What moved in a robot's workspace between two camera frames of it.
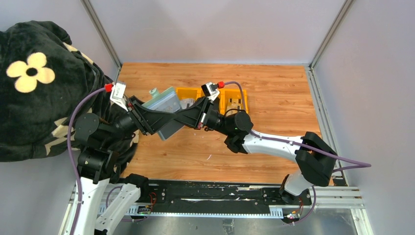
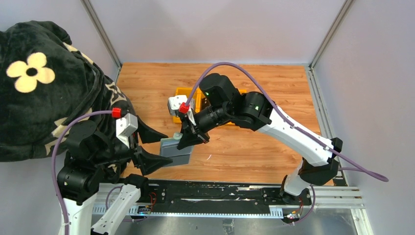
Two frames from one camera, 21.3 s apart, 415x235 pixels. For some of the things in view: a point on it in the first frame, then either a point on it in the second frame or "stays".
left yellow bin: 193,93 stays
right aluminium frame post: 311,77 stays
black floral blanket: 42,76 stays
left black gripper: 140,117 → 134,144
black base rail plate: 166,193 stays
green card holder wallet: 167,101 → 168,148
